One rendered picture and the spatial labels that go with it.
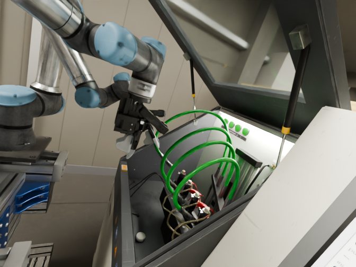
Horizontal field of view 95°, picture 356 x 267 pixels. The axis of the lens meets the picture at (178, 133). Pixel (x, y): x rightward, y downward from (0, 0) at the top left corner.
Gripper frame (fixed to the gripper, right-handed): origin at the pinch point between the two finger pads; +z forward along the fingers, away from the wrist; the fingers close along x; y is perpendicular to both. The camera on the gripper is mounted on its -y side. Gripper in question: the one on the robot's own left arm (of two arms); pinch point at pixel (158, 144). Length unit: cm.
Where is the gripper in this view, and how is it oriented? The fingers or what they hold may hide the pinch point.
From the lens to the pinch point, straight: 75.8
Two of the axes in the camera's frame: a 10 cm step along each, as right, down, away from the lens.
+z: 4.2, 9.1, 0.6
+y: -9.1, 4.2, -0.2
